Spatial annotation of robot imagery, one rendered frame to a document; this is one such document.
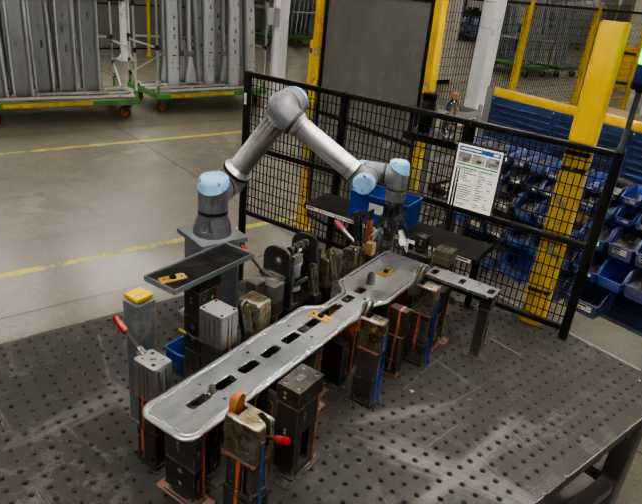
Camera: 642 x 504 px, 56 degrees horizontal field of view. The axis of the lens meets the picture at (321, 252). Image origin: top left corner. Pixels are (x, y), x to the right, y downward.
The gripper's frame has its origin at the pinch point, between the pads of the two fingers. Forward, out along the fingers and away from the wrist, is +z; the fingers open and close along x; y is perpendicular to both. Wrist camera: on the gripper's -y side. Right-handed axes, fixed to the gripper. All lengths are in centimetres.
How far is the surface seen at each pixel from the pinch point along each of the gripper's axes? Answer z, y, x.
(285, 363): 11, 76, 7
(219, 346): 10, 83, -12
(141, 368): 6, 109, -17
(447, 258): 8.0, -23.5, 15.8
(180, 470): 30, 112, 0
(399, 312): 12.8, 22.1, 17.9
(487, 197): -12, -55, 18
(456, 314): 42, -41, 19
